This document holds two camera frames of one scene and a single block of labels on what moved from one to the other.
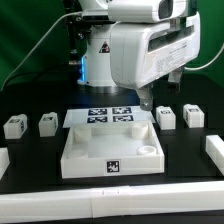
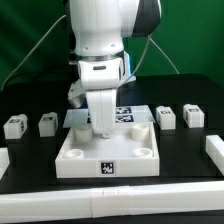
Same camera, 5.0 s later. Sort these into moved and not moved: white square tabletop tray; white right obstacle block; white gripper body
Moved: white gripper body
Not moved: white square tabletop tray; white right obstacle block
